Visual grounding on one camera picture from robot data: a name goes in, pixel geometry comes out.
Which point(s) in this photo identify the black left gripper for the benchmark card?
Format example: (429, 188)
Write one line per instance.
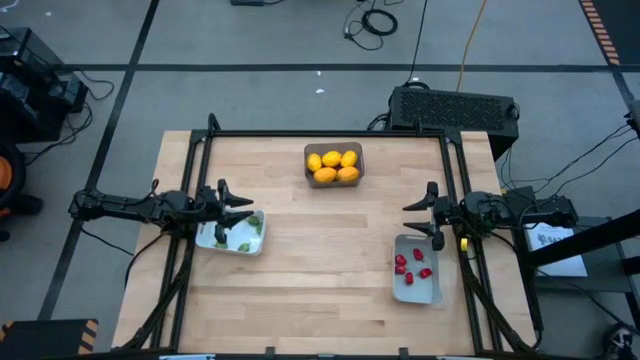
(209, 207)

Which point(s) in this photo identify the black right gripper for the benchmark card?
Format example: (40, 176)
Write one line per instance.
(446, 215)

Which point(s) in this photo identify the orange-yellow lemon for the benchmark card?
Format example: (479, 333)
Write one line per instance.
(348, 174)
(325, 175)

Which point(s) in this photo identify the bright yellow lemon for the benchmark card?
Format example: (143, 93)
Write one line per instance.
(314, 162)
(349, 158)
(331, 158)

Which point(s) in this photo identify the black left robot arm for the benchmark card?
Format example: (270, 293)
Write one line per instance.
(125, 205)

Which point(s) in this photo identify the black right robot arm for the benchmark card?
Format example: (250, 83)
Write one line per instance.
(480, 210)

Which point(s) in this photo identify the white plastic bin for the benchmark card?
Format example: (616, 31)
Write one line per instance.
(425, 292)

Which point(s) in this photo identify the black power supply brick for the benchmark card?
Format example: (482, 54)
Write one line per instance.
(517, 192)

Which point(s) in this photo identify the grey translucent basket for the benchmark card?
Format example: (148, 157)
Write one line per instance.
(358, 150)

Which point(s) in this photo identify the black mesh computer tower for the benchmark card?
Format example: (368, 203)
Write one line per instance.
(450, 112)

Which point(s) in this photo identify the white paper sheet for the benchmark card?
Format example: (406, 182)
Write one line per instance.
(555, 250)

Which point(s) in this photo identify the black support beam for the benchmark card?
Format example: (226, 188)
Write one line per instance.
(600, 235)

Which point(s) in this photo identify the flat black floor box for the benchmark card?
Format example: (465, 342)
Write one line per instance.
(247, 2)

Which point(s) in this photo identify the orange and black machine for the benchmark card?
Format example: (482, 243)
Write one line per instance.
(7, 190)

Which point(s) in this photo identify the black box with striped edge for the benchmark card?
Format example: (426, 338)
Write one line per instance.
(45, 340)

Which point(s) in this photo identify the person's shoe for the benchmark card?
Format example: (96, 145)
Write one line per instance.
(622, 342)

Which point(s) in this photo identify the black equipment rack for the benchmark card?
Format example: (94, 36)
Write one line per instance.
(30, 85)

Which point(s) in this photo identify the black mat with orange edge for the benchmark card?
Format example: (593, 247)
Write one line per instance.
(625, 25)

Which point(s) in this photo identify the black metal table frame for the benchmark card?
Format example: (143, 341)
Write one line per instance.
(325, 133)

